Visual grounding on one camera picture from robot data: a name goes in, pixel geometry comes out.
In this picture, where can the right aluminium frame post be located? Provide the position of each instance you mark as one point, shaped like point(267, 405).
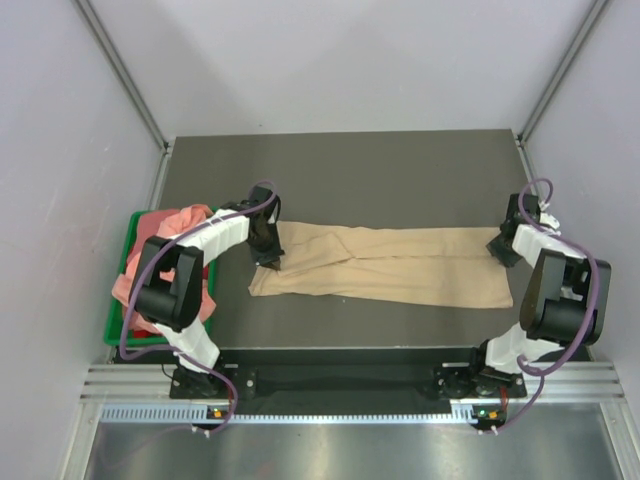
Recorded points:
point(587, 25)

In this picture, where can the aluminium frame post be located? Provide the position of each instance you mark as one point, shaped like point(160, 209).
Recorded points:
point(587, 25)
point(105, 43)

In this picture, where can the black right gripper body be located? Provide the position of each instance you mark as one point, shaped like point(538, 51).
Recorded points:
point(503, 253)

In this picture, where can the green plastic bin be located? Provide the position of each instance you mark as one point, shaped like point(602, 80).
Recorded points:
point(115, 317)

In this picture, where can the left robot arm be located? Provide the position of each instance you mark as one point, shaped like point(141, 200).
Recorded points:
point(167, 289)

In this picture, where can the red t shirt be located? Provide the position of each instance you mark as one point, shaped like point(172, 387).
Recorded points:
point(139, 334)

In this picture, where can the left aluminium frame post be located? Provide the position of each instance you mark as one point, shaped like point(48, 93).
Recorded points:
point(105, 43)

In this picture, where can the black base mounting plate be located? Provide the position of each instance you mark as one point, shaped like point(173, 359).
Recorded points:
point(353, 381)

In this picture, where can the beige t shirt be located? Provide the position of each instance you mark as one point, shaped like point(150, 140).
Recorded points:
point(448, 267)

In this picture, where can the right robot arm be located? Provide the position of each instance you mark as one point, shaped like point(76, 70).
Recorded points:
point(565, 299)

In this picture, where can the pink t shirt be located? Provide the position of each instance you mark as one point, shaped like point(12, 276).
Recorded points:
point(162, 223)

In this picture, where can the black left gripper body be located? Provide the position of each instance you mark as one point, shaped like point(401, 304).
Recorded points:
point(266, 249)

